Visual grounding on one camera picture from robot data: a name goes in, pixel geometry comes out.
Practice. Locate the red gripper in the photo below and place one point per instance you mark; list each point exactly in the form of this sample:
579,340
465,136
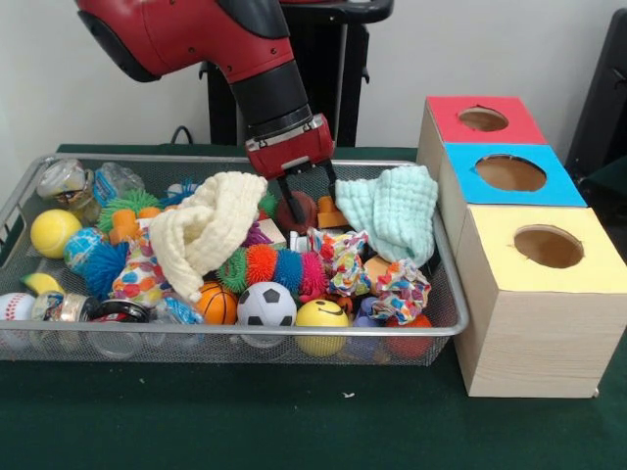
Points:
291,152

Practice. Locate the mint green knitted cloth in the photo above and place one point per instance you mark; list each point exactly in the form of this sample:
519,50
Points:
397,210

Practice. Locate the cream cloth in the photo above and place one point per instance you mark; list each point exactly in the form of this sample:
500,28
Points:
196,235

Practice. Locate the long orange hollow block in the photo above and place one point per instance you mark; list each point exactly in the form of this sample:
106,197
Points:
125,222

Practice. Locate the clear plastic bottle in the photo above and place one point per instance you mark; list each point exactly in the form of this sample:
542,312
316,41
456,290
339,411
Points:
117,181

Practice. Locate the colourful heart print cloth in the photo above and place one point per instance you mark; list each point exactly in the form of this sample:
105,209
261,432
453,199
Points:
137,281

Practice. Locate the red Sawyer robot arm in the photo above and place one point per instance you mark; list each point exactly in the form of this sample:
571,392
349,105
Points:
196,34

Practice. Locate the wooden box with three holes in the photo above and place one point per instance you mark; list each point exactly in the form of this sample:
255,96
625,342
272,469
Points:
539,343

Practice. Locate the brown toy football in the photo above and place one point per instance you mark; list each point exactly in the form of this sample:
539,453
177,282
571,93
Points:
308,208

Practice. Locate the black and white soccer ball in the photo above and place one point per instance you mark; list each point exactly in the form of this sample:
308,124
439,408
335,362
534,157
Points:
267,306

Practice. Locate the yellow smiley ball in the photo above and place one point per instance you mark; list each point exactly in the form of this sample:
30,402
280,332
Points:
321,318

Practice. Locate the orange toy basketball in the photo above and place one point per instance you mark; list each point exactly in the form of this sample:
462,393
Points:
218,303

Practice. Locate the plain yellow ball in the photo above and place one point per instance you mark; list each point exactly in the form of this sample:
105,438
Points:
55,234

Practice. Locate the black chair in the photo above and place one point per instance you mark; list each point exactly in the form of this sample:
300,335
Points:
607,98

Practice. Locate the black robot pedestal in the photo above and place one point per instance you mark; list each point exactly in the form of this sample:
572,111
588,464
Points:
348,73

